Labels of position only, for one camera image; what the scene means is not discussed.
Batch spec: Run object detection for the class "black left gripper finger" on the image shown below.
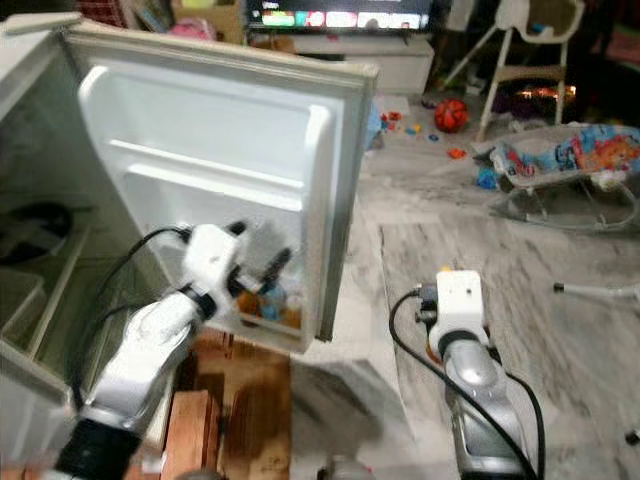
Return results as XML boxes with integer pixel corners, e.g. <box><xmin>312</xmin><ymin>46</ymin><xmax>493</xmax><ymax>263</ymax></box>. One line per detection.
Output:
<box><xmin>260</xmin><ymin>246</ymin><xmax>296</xmax><ymax>293</ymax></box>

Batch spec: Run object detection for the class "wooden fridge stand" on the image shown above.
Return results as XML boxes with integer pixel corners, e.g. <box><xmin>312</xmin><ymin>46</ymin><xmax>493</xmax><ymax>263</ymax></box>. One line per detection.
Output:
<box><xmin>160</xmin><ymin>330</ymin><xmax>296</xmax><ymax>480</ymax></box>

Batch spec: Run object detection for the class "white fridge door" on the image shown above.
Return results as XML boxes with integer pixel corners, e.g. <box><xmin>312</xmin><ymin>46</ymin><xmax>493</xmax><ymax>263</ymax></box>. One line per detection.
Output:
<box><xmin>60</xmin><ymin>20</ymin><xmax>381</xmax><ymax>356</ymax></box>

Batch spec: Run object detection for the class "black item inside fridge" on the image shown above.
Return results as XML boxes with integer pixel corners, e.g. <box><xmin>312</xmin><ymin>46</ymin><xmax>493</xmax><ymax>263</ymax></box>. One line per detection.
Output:
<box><xmin>0</xmin><ymin>202</ymin><xmax>76</xmax><ymax>266</ymax></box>

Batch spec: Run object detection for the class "white mini fridge body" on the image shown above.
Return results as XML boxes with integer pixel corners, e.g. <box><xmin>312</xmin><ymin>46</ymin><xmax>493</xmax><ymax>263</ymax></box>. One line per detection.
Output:
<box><xmin>0</xmin><ymin>12</ymin><xmax>191</xmax><ymax>480</ymax></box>

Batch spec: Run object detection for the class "blue labelled bottle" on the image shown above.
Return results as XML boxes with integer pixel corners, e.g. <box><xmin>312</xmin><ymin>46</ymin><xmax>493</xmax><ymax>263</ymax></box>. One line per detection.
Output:
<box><xmin>257</xmin><ymin>290</ymin><xmax>281</xmax><ymax>323</ymax></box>

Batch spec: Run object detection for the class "orange drink bottle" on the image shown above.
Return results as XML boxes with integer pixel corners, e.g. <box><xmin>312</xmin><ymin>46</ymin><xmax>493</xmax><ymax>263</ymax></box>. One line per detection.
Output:
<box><xmin>280</xmin><ymin>280</ymin><xmax>307</xmax><ymax>333</ymax></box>

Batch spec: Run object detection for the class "white tube with black tip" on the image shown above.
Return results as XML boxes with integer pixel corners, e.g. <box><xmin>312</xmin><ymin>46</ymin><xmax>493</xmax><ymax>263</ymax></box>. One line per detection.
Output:
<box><xmin>551</xmin><ymin>282</ymin><xmax>640</xmax><ymax>300</ymax></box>

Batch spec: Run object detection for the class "red toy ball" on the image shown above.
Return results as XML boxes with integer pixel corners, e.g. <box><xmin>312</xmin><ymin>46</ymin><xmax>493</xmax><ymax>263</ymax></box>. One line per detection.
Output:
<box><xmin>434</xmin><ymin>97</ymin><xmax>469</xmax><ymax>133</ymax></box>

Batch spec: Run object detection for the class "colourful baby bouncer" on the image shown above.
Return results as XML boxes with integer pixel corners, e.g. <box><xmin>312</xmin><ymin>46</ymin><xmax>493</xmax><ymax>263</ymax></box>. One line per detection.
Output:
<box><xmin>490</xmin><ymin>122</ymin><xmax>640</xmax><ymax>237</ymax></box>

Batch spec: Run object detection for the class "white television cabinet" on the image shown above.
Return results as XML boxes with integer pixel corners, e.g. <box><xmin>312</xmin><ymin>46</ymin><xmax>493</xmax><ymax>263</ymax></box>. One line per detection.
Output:
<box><xmin>260</xmin><ymin>35</ymin><xmax>437</xmax><ymax>97</ymax></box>

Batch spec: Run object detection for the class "white baby high chair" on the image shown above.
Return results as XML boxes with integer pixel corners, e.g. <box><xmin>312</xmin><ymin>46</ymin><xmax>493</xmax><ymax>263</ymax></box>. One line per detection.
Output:
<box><xmin>445</xmin><ymin>0</ymin><xmax>587</xmax><ymax>143</ymax></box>

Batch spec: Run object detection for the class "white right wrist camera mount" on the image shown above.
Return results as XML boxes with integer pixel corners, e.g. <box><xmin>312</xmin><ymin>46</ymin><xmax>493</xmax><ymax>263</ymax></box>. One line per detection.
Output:
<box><xmin>426</xmin><ymin>270</ymin><xmax>487</xmax><ymax>361</ymax></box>

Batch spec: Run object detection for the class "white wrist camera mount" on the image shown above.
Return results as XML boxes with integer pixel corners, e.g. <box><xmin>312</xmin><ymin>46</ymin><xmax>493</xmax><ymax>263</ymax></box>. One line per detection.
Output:
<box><xmin>182</xmin><ymin>222</ymin><xmax>246</xmax><ymax>306</ymax></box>
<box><xmin>426</xmin><ymin>270</ymin><xmax>487</xmax><ymax>361</ymax></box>

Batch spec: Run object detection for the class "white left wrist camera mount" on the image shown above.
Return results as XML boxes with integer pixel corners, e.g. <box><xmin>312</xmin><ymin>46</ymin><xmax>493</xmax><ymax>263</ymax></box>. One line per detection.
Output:
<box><xmin>182</xmin><ymin>222</ymin><xmax>246</xmax><ymax>306</ymax></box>

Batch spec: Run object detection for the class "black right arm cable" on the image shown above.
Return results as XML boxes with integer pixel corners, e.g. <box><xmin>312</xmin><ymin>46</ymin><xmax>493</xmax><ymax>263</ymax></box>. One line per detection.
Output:
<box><xmin>388</xmin><ymin>288</ymin><xmax>547</xmax><ymax>480</ymax></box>

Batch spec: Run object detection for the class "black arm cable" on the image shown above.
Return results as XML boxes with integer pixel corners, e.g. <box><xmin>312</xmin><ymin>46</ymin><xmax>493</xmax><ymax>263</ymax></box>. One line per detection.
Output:
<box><xmin>388</xmin><ymin>288</ymin><xmax>547</xmax><ymax>480</ymax></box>
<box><xmin>70</xmin><ymin>228</ymin><xmax>191</xmax><ymax>416</ymax></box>

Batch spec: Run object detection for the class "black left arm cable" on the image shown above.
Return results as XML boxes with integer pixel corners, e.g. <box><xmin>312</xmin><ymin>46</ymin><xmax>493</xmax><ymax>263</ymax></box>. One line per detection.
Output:
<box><xmin>70</xmin><ymin>228</ymin><xmax>191</xmax><ymax>416</ymax></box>

